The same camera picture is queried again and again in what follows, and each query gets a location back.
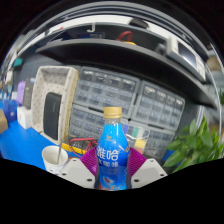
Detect blue drink bottle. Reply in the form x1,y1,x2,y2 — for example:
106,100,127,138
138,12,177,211
95,106,132,192

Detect teal small object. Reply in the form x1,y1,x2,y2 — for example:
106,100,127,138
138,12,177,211
12,58,24,69

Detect white shelf unit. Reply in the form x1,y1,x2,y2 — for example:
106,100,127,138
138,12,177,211
204,43,224,101

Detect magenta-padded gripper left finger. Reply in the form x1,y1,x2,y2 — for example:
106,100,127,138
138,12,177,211
58,146,100,190

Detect dark grey upright box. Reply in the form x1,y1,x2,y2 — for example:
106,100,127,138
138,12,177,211
22,78,35,109

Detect beige perforated tray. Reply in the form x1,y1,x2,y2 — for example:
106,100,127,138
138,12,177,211
31,65,80,145

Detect black rectangular speaker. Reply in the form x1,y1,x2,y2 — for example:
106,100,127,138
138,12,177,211
43,92,63,141

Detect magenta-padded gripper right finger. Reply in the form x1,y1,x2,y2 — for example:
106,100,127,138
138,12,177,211
128,146,168,190

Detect white carton box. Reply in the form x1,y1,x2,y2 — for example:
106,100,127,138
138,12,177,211
16,105,34,130

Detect green potted plant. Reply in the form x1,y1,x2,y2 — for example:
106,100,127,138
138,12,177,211
162,116,224,173

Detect red and yellow cable bundle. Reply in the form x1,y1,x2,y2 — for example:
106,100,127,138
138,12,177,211
63,136,99,156

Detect black wall shelf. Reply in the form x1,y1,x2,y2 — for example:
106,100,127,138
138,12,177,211
35,38,218,109

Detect grey small-parts drawer cabinet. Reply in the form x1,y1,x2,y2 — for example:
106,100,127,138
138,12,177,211
73,66,141,118
143,128,176,159
131,79,186,132
68,103,108,141

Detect clear case with coloured parts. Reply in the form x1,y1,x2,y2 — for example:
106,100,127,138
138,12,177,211
121,121,150,155

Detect yellow meter with red leads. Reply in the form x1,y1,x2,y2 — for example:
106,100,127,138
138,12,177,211
115,30,138,47

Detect white spoon in mug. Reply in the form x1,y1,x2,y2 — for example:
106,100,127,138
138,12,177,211
56,139,63,165

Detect white printed mug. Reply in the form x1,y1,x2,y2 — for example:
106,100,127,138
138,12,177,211
41,145,70,175

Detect blue carton box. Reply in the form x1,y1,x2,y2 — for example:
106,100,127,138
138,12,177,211
3,99,18,123

